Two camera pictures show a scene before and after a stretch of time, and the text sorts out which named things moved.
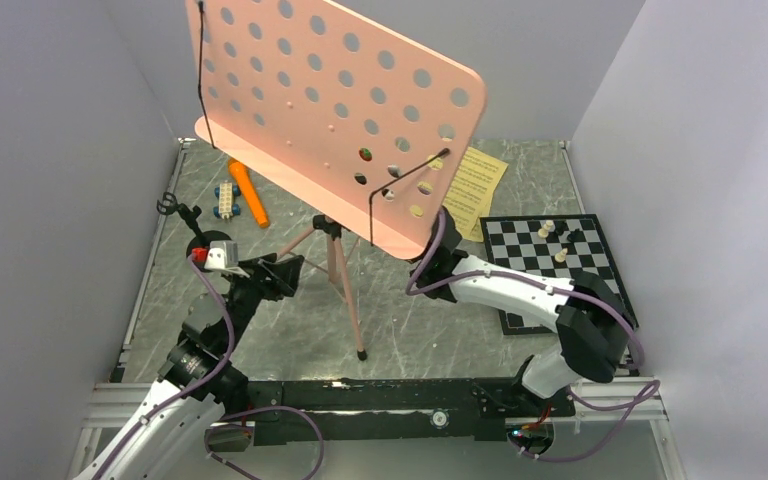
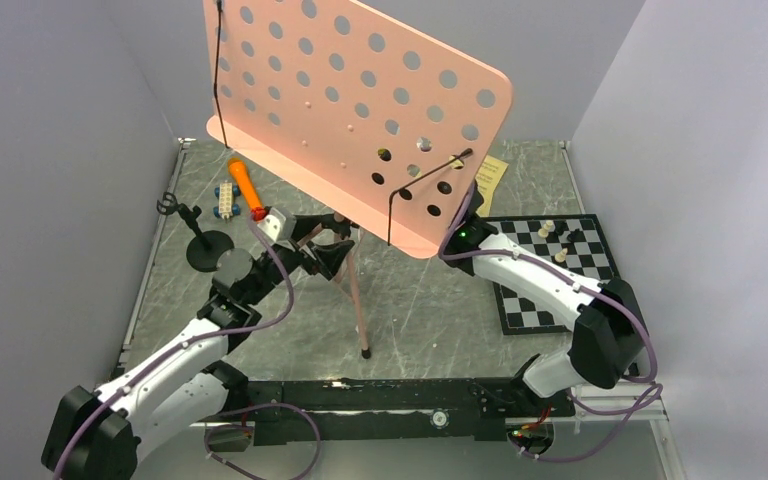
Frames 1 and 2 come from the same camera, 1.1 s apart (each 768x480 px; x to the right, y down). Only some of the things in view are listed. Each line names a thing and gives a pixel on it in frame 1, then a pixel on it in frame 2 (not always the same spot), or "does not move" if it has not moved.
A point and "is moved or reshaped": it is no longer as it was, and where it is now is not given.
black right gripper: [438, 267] to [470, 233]
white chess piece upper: [543, 232] does not move
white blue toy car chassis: [226, 193] does not move
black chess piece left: [561, 226] does not move
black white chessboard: [556, 245] does not move
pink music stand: [341, 117] is moved or reshaped
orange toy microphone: [240, 173] does not move
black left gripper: [284, 275] to [328, 256]
